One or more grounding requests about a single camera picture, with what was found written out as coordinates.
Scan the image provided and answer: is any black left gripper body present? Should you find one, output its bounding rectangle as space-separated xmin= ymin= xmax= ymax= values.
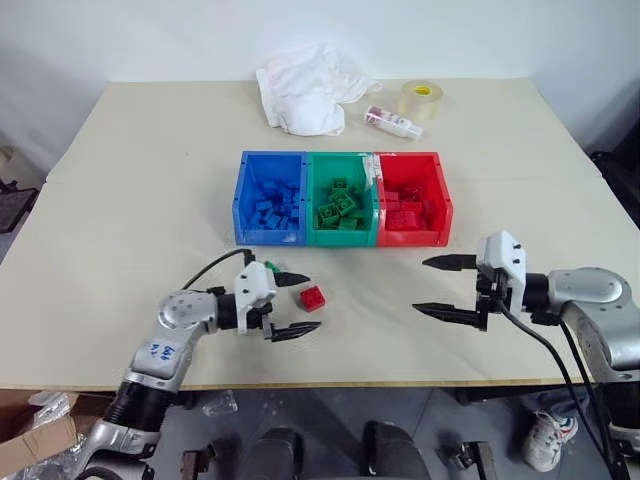
xmin=257 ymin=301 xmax=278 ymax=343

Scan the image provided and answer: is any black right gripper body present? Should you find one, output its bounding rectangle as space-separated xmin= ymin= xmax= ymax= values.
xmin=474 ymin=267 xmax=507 ymax=332

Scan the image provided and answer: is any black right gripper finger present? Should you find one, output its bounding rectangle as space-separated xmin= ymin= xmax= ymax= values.
xmin=421 ymin=253 xmax=479 ymax=273
xmin=410 ymin=301 xmax=480 ymax=327

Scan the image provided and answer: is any red plastic bin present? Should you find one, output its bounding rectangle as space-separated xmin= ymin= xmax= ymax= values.
xmin=374 ymin=151 xmax=455 ymax=248

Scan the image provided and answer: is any large red toy block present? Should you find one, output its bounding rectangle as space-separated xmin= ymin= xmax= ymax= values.
xmin=388 ymin=209 xmax=422 ymax=232

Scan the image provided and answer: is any blue plastic bin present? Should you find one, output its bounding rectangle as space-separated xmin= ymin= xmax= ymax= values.
xmin=230 ymin=150 xmax=309 ymax=248

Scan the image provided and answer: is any crumpled clear plastic wrap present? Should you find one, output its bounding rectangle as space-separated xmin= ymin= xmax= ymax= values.
xmin=201 ymin=391 xmax=239 ymax=419

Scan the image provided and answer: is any green plastic bin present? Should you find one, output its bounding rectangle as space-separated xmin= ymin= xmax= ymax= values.
xmin=304 ymin=151 xmax=380 ymax=249

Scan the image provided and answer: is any white paper label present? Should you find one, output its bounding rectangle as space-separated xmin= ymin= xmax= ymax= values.
xmin=361 ymin=153 xmax=384 ymax=192

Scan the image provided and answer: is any dark rounded shape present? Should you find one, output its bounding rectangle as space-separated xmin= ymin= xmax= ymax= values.
xmin=360 ymin=420 xmax=427 ymax=480
xmin=248 ymin=426 xmax=307 ymax=480

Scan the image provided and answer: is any small clear spray bottle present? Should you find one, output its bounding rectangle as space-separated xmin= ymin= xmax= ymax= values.
xmin=363 ymin=104 xmax=425 ymax=140

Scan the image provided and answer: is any white sneaker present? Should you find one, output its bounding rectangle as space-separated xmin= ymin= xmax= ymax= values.
xmin=521 ymin=410 xmax=580 ymax=473

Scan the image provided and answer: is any clear tape roll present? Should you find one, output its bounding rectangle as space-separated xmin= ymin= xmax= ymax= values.
xmin=398 ymin=79 xmax=447 ymax=127

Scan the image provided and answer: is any black equipment case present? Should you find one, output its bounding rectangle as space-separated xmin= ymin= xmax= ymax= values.
xmin=589 ymin=148 xmax=640 ymax=214

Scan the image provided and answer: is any crumpled white cloth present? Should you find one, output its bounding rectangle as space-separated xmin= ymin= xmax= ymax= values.
xmin=255 ymin=42 xmax=384 ymax=138

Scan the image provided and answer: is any clear plastic bag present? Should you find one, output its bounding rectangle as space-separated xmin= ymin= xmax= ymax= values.
xmin=27 ymin=391 xmax=84 ymax=421

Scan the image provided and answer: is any brown cardboard box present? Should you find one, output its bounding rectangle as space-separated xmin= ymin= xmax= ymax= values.
xmin=0 ymin=389 xmax=104 ymax=480

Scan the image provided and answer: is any black equipment stand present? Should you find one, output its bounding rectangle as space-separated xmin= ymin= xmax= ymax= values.
xmin=0 ymin=144 xmax=40 ymax=234

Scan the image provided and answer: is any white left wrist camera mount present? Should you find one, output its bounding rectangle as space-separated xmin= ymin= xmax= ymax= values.
xmin=233 ymin=261 xmax=279 ymax=335

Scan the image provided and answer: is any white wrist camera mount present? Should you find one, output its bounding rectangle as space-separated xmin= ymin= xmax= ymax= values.
xmin=474 ymin=229 xmax=528 ymax=314
xmin=233 ymin=261 xmax=279 ymax=335

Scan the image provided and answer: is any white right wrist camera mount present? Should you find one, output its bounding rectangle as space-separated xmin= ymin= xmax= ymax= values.
xmin=474 ymin=229 xmax=528 ymax=314

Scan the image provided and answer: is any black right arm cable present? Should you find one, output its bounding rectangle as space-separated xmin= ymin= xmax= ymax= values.
xmin=499 ymin=299 xmax=621 ymax=480

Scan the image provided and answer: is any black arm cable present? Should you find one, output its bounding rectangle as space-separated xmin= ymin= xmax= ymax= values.
xmin=181 ymin=248 xmax=257 ymax=291
xmin=499 ymin=299 xmax=621 ymax=480

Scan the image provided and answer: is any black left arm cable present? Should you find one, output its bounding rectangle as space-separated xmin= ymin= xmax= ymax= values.
xmin=181 ymin=248 xmax=257 ymax=291

